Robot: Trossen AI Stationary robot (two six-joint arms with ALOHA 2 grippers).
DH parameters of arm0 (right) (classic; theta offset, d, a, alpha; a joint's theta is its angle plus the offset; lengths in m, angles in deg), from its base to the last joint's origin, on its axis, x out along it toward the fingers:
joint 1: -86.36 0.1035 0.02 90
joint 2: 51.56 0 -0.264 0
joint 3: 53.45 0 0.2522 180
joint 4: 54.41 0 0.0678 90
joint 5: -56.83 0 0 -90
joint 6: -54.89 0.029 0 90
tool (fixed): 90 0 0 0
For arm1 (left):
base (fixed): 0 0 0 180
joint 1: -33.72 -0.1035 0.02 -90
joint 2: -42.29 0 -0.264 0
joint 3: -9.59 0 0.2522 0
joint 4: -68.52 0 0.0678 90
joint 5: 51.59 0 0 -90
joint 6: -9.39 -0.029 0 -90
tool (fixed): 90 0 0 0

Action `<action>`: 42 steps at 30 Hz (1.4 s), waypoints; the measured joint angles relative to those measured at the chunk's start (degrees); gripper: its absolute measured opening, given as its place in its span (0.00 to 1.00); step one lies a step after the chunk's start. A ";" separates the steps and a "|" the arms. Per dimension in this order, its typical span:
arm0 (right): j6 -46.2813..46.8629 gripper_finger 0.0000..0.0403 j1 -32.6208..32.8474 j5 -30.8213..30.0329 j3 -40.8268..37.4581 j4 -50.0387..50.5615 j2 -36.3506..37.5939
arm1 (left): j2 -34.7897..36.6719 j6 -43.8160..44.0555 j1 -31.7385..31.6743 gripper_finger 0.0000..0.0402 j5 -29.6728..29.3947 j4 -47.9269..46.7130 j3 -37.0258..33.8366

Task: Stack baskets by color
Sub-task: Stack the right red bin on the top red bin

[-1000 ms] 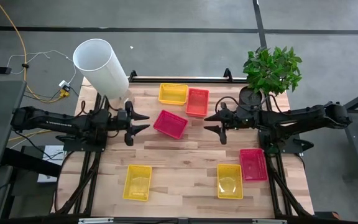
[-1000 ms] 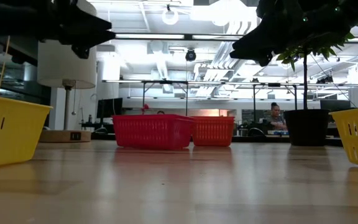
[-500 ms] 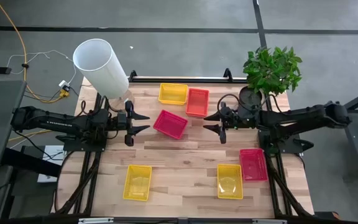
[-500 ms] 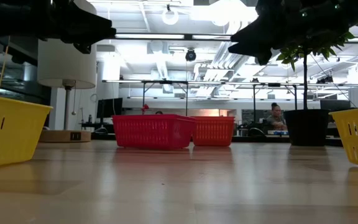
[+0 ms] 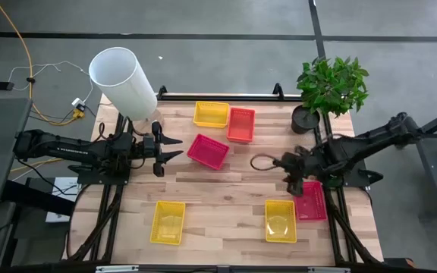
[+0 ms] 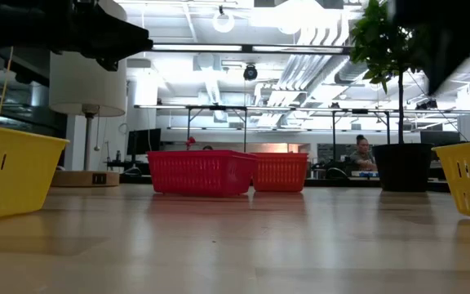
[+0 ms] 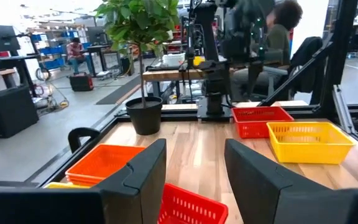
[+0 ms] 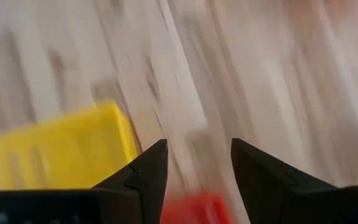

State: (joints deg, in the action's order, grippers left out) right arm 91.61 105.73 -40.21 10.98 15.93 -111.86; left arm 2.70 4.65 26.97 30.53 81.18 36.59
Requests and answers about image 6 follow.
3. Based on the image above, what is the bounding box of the black round ceiling camera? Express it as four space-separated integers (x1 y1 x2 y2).
242 63 259 82

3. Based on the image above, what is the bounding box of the yellow cable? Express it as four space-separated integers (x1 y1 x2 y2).
0 46 15 126

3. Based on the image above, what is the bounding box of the white ring ceiling light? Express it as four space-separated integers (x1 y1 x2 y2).
211 11 236 34

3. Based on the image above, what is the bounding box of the black overhead light bar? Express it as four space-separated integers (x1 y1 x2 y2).
149 42 353 55

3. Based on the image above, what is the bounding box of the black computer monitor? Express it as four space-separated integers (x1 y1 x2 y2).
419 130 461 145
126 127 162 164

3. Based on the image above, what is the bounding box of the potted green plant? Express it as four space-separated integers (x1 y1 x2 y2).
348 0 436 193

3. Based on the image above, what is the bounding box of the red plastic basket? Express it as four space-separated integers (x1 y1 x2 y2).
149 157 257 198
146 149 259 161

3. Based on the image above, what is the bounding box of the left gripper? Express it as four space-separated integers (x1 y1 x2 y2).
51 0 153 71

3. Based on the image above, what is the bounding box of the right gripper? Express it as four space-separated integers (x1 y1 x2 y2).
388 0 470 97

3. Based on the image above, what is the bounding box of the black metal workstation frame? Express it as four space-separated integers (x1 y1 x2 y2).
331 107 391 163
185 105 248 154

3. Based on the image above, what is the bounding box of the white shade table lamp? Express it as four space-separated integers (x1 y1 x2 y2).
48 0 128 188

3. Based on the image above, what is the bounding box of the black office desk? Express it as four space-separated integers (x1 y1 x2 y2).
104 160 153 176

